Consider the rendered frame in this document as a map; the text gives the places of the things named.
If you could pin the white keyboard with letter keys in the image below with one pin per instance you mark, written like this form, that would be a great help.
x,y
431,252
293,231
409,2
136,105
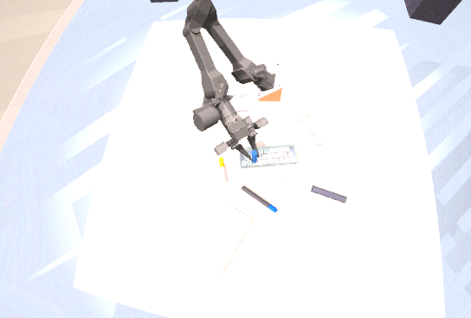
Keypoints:
x,y
270,156

